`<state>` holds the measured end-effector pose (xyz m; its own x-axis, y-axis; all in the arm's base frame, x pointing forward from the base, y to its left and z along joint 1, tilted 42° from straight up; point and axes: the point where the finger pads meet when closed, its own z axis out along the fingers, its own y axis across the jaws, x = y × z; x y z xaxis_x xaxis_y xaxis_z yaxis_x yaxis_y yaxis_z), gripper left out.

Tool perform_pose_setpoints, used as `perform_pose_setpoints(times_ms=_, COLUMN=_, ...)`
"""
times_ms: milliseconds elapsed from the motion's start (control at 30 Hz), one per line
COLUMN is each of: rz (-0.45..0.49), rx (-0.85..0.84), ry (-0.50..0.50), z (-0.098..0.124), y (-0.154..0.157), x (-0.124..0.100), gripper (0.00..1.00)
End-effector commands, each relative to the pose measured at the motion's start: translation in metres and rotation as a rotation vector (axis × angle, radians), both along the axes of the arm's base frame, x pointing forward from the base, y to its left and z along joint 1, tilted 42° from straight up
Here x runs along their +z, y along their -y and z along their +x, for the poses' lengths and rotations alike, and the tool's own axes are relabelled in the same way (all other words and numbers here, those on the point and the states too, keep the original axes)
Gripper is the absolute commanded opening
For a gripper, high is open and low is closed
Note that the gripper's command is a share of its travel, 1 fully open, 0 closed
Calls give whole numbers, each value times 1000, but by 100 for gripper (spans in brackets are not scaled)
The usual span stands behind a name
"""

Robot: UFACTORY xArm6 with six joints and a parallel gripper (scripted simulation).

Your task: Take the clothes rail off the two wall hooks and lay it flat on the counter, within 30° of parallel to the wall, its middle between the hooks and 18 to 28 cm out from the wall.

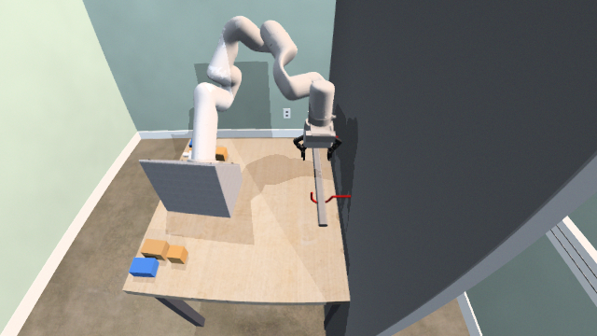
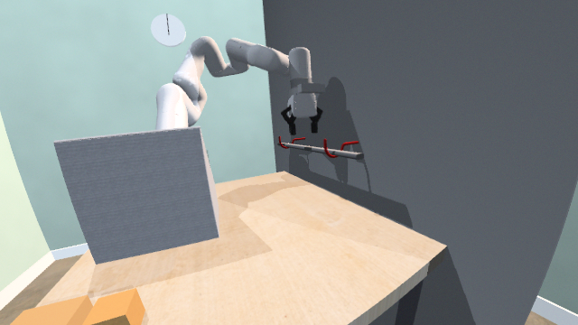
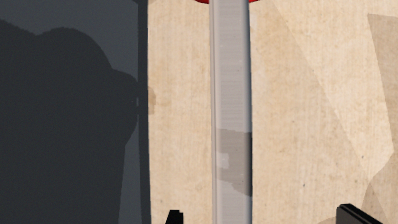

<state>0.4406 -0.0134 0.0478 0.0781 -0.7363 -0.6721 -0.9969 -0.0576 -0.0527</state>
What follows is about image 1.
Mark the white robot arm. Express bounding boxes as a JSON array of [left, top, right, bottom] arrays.
[[183, 16, 336, 163]]

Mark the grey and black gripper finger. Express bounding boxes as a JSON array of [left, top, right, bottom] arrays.
[[327, 137, 341, 161], [293, 135, 307, 161]]

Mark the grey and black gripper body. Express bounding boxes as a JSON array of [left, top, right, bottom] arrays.
[[303, 119, 333, 148]]

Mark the dark grey wall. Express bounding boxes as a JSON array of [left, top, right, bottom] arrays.
[[326, 0, 597, 336]]

